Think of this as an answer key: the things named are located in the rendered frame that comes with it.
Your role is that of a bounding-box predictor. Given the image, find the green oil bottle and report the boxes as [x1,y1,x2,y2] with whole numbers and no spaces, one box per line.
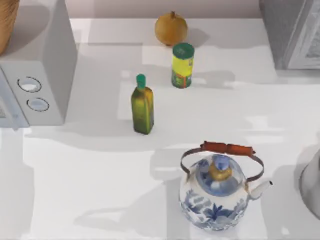
[130,73,155,135]

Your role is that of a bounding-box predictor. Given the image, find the yellow and green can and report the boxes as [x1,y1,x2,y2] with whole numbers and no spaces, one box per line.
[171,42,196,89]

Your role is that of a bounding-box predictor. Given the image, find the yellow onion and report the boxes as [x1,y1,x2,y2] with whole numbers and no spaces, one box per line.
[154,11,189,47]

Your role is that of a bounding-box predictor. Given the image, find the blue and white teapot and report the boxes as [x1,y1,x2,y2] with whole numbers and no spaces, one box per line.
[178,140,274,232]

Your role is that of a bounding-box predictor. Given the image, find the pale microwave oven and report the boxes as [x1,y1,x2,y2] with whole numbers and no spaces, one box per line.
[0,0,78,131]

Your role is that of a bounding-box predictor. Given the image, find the microwave knob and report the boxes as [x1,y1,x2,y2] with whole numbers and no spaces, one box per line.
[16,76,43,94]
[26,97,50,112]

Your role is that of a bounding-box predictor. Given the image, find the brown woven basket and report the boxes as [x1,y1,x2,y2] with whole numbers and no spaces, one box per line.
[0,0,21,56]

